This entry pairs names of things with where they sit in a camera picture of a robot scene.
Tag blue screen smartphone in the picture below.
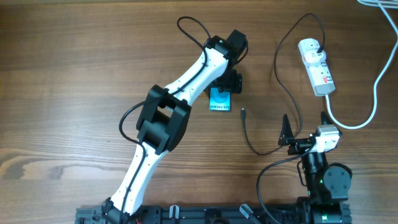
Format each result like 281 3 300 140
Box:
209 88 231 111

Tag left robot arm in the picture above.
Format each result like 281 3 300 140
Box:
101 30 248 223

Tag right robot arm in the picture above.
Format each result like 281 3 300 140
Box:
278 112 353 224

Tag white charger adapter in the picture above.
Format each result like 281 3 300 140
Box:
302 49 326 67

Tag white power strip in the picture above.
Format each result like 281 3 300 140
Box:
298 38 336 96

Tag white power strip cord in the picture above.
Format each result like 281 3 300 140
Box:
325 2 398 130

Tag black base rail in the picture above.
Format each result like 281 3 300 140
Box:
75 203 352 224

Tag black charging cable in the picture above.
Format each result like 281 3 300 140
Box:
241 12 326 156

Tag white cables at corner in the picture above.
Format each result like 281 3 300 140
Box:
356 0 398 9

